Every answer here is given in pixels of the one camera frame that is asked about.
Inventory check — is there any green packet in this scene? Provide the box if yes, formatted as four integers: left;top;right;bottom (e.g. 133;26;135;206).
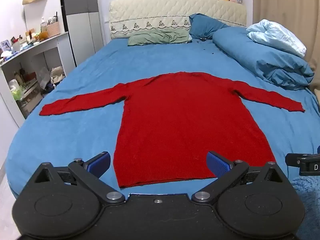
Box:
8;79;23;101

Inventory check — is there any blue pillow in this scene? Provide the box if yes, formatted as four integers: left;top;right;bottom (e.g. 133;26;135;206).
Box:
189;13;231;40

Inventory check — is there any beige curtain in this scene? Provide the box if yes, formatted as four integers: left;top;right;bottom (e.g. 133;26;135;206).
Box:
252;0;320;92

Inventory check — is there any blue duvet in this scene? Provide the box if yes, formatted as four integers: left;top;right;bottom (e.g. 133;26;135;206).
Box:
212;26;315;90

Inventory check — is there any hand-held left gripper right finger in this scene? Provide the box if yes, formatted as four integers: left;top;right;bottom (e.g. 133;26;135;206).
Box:
191;151;288;204

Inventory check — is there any wicker basket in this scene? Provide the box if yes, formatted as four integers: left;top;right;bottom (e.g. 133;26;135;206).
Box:
47;21;61;38

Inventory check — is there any light blue blanket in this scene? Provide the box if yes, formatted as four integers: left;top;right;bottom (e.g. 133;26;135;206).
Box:
246;19;307;58

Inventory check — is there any beige quilted headboard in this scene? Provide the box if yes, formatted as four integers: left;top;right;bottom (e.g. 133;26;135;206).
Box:
109;0;248;40

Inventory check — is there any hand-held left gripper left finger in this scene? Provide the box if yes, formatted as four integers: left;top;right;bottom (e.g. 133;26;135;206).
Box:
33;151;126;204

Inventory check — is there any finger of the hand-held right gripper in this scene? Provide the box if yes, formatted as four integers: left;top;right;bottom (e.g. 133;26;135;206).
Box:
285;147;320;176

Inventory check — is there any bed with blue sheet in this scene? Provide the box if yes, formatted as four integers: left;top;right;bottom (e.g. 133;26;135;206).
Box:
5;26;320;205

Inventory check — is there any cream cloth bag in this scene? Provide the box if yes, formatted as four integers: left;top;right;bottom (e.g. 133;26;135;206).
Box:
50;66;66;84

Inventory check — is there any green pillow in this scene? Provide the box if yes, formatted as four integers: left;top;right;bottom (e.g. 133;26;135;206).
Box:
127;28;192;46

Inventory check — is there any white shelf unit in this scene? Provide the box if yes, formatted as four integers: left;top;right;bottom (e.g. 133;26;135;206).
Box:
0;31;75;128

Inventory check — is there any white and grey wardrobe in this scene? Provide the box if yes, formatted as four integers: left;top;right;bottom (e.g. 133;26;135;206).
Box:
62;0;103;68

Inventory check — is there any red knit sweater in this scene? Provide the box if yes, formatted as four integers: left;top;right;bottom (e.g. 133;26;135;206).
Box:
39;71;306;188

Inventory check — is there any blue fleece cloth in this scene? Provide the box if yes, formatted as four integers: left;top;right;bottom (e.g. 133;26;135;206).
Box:
291;176;320;240

